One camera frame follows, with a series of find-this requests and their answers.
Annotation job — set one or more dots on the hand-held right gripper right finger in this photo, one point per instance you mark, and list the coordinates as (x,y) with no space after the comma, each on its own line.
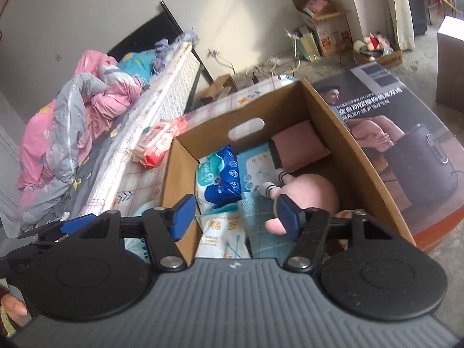
(288,215)

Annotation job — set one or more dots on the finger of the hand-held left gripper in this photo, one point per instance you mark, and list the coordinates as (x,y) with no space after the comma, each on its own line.
(78,224)

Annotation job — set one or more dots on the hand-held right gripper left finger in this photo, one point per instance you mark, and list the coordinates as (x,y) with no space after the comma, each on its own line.
(183,217)

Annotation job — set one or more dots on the teal towel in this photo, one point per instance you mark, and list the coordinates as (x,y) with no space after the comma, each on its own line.
(253,210)

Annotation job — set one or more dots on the pink plush toy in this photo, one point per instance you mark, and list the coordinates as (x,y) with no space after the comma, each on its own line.
(315,192)

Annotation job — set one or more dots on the white cotton swab packet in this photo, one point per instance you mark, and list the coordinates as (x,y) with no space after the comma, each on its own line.
(221,235)

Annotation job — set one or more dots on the pale blue packet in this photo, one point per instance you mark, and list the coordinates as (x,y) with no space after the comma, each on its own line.
(253,166)

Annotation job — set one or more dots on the blue wipes packet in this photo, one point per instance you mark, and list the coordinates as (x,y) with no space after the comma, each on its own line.
(228,174)

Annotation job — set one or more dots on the small pink cushion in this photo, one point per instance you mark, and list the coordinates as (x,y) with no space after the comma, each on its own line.
(301,145)

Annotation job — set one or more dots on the large cardboard box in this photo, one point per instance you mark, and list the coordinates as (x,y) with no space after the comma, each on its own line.
(282,112)

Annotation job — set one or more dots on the person's left hand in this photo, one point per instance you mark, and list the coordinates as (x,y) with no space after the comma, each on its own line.
(15,308)

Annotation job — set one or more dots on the white plastic bag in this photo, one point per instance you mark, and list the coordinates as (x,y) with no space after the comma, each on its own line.
(136,248)

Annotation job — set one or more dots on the grey floral bed sheet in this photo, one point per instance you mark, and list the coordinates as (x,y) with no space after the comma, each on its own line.
(98,163)

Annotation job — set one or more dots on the cream cloth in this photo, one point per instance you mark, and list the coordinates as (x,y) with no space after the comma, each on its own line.
(137,156)

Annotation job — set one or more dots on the red white wipes packet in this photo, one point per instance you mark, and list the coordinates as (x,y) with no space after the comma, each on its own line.
(159,141)

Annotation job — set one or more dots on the small open cardboard box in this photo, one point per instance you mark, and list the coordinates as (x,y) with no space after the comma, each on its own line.
(217,89)

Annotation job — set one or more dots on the large printed cardboard sheet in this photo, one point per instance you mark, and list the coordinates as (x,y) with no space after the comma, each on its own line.
(417,152)

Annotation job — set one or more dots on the blue pillow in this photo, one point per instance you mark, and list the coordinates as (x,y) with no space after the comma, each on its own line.
(137,63)

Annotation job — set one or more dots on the purple cloth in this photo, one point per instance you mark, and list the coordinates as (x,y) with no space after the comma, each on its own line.
(163,49)

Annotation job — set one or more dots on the black headboard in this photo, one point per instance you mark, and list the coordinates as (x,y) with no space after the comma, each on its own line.
(152,32)

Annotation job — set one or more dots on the small printed cardboard box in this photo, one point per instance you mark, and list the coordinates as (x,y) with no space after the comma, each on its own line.
(330,32)

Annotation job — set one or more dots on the low cardboard tray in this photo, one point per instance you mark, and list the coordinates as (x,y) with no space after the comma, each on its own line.
(393,60)

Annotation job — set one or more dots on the heap of plush toys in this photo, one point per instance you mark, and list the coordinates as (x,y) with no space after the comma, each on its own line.
(373,43)

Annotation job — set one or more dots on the pink packets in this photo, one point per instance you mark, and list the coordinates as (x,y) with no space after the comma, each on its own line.
(315,5)

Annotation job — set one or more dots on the plain brown carton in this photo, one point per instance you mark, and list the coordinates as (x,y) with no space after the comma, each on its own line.
(451,61)

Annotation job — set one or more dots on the cream curtain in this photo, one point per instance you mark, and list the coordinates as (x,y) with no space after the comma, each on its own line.
(395,3)

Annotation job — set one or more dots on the dark garment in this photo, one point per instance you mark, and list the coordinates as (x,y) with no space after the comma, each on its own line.
(417,0)

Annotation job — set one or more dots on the wall socket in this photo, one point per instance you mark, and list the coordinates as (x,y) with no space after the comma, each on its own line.
(214,50)

